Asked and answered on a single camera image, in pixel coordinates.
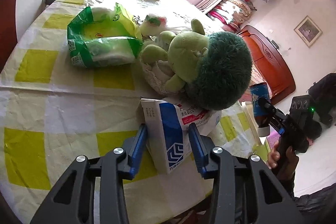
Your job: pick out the person's right forearm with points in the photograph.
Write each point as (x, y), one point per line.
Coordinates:
(286, 182)

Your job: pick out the yellow checked tablecloth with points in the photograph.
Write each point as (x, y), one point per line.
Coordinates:
(65, 108)

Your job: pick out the small white plush toy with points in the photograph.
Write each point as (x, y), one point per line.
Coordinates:
(152, 26)

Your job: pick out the blue flower print bottle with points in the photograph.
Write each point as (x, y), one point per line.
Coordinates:
(258, 95)

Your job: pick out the person's right hand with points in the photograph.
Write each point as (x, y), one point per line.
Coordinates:
(273, 158)

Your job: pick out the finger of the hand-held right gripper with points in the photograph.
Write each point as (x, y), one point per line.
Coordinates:
(278, 128)
(269, 106)

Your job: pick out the red wooden headboard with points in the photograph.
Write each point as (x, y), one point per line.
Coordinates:
(270, 64)

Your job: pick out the dark bag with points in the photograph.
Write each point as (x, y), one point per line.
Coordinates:
(325, 98)

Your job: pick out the framed wall picture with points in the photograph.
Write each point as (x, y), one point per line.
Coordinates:
(308, 31)

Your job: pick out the white blue medicine box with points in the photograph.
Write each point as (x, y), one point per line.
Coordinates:
(168, 132)

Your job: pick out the green plastic tissue bag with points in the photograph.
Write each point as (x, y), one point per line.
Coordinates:
(105, 49)

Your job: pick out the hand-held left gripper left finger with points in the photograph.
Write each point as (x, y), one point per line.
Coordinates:
(137, 146)

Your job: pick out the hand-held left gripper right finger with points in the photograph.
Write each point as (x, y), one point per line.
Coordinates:
(197, 151)

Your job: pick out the stack of folded quilts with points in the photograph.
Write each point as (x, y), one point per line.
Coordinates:
(233, 12)

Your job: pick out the green plush toy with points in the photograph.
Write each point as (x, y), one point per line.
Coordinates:
(212, 69)

